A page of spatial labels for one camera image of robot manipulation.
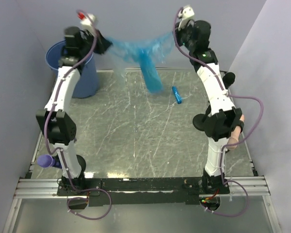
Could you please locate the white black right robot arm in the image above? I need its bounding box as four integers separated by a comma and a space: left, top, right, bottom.
174, 19, 244, 193

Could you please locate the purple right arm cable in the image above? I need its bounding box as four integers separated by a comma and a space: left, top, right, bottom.
172, 7, 264, 217

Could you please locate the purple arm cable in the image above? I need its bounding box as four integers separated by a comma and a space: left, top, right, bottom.
45, 9, 112, 220
172, 7, 264, 217

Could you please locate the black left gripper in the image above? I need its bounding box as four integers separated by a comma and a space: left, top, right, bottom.
79, 27, 113, 57

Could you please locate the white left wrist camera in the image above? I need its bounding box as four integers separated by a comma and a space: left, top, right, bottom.
77, 11, 97, 32

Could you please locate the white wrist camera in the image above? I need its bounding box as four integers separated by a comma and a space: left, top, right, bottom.
77, 11, 97, 32
178, 5, 195, 31

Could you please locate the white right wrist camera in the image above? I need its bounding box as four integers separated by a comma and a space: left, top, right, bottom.
178, 5, 195, 31

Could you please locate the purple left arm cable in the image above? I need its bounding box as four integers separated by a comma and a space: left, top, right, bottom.
45, 9, 112, 220

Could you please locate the blue plastic trash bin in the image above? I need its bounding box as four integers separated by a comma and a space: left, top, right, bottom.
45, 40, 99, 99

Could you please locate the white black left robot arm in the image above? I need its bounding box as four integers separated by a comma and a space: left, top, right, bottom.
36, 27, 112, 195

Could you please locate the black microphone on stand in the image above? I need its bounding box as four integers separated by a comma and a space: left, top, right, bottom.
193, 72, 236, 132

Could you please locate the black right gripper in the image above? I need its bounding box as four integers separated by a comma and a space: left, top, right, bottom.
171, 18, 195, 51

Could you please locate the blue plastic trash bag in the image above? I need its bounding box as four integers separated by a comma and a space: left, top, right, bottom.
107, 32, 175, 94

